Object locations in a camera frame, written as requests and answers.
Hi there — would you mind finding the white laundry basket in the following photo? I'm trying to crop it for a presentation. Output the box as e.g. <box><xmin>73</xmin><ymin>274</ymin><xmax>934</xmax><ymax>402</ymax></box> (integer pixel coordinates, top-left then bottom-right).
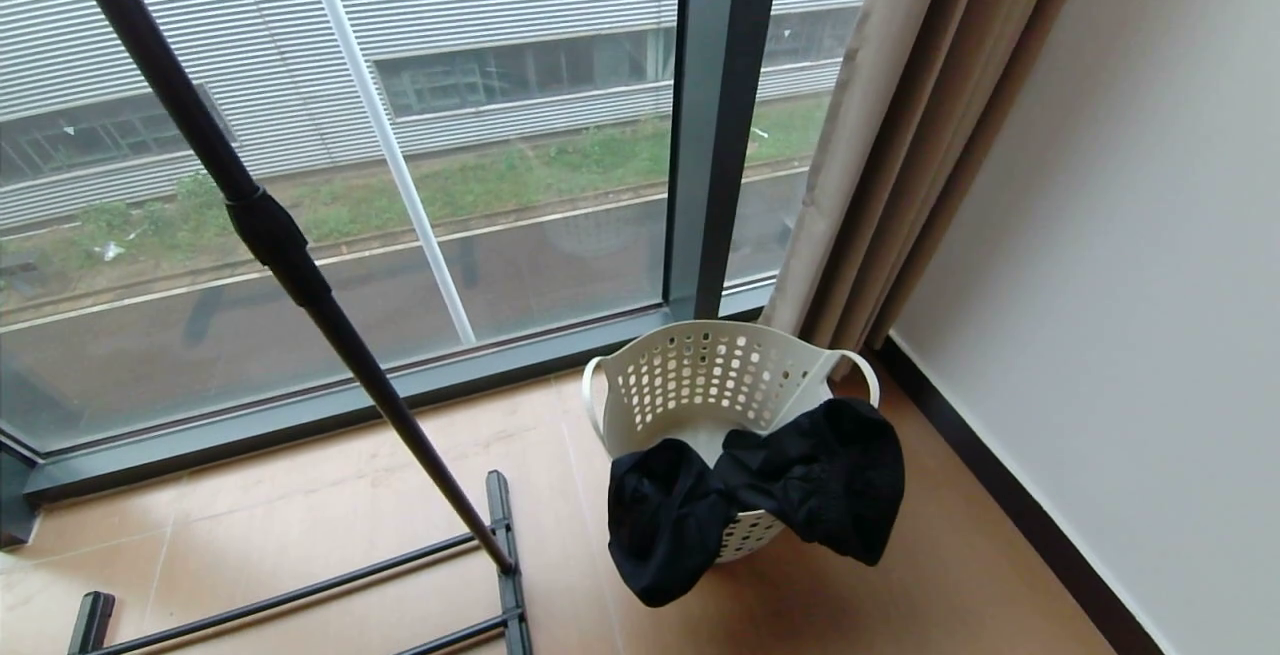
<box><xmin>582</xmin><ymin>320</ymin><xmax>882</xmax><ymax>566</ymax></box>

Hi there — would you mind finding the heap of clothes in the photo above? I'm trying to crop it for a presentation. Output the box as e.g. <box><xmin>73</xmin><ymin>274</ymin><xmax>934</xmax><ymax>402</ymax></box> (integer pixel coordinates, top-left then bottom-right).
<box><xmin>607</xmin><ymin>397</ymin><xmax>907</xmax><ymax>609</ymax></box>

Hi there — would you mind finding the black clothes rack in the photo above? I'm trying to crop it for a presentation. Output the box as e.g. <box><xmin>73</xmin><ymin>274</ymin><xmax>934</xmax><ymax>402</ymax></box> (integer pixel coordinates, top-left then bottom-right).
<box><xmin>55</xmin><ymin>0</ymin><xmax>533</xmax><ymax>655</ymax></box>

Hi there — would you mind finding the beige curtain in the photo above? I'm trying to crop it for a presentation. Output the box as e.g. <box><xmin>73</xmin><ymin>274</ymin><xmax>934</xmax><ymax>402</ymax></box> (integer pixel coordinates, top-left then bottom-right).
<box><xmin>757</xmin><ymin>0</ymin><xmax>1111</xmax><ymax>354</ymax></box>

